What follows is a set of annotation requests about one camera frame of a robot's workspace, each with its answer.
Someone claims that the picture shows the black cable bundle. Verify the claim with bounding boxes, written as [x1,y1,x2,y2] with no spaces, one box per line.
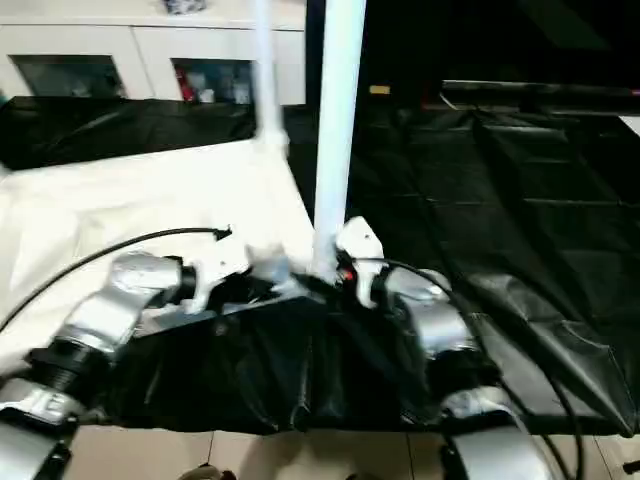
[162,0,209,14]

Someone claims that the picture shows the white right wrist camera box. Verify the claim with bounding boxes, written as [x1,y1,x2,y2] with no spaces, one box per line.
[335,215,386,309]

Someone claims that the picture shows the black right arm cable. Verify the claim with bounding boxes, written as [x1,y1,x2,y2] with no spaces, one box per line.
[372,257,586,480]

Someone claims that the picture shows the white plastic table top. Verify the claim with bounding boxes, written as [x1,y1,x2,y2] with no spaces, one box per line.
[0,134,334,374]

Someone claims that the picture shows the long black metal bar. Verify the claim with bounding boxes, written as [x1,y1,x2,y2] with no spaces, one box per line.
[442,79,640,104]

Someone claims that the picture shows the black work mat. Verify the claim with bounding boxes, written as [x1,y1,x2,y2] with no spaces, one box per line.
[0,94,640,439]

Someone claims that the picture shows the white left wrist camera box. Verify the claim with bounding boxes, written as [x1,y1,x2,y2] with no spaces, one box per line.
[189,234,251,314]

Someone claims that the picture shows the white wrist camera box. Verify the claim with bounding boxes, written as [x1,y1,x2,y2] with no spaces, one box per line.
[189,234,251,314]
[335,215,386,309]

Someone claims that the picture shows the white cabinet with glass doors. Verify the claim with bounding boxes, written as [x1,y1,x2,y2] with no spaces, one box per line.
[0,0,307,106]

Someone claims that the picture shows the dark robot body part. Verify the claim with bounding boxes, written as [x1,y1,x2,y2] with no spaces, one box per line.
[182,464,234,480]

